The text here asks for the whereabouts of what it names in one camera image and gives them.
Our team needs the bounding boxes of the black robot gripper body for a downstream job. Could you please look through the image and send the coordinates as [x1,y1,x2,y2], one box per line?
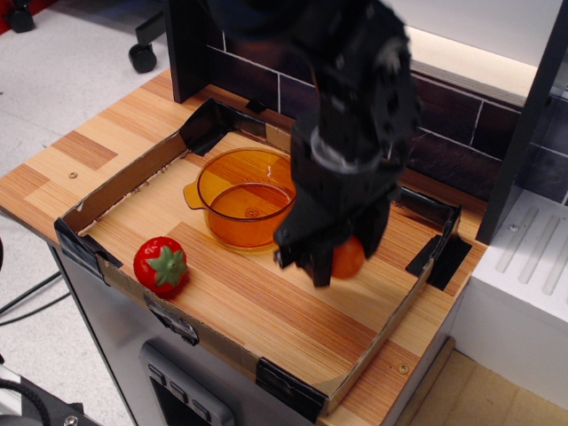
[274,119,402,268]

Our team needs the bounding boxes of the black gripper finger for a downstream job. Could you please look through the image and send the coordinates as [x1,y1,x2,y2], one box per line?
[296,247,334,288]
[353,199,390,258]

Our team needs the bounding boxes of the orange toy carrot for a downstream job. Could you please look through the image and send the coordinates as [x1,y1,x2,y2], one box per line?
[331,236,366,280]

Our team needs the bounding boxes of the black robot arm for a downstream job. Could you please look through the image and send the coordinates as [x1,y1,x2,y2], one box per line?
[204,1,420,287]

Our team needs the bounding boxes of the orange transparent plastic pot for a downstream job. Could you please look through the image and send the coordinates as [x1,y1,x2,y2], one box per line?
[183,148,296,249]

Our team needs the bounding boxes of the cardboard fence with black tape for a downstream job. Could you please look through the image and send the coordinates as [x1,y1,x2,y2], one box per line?
[54,99,463,425]

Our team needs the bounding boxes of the red toy strawberry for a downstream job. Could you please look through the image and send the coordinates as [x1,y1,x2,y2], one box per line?
[133,236,188,296]

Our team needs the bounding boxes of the white toy sink drainboard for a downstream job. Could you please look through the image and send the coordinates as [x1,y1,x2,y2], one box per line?
[473,191,567,321]

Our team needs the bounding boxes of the grey control panel with buttons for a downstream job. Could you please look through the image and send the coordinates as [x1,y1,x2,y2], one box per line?
[139,343,236,426]

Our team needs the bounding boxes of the black office chair base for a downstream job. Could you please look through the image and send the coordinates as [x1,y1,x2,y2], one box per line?
[128,11,165,74]

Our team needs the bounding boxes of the black equipment bottom left corner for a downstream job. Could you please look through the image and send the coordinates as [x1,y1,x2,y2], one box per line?
[1,358,98,426]

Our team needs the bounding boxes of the black post of backsplash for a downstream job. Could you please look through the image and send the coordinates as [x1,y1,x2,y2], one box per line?
[163,0,209,103]

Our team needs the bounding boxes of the black floor cable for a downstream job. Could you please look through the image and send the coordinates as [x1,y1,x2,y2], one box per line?
[0,271,72,327]

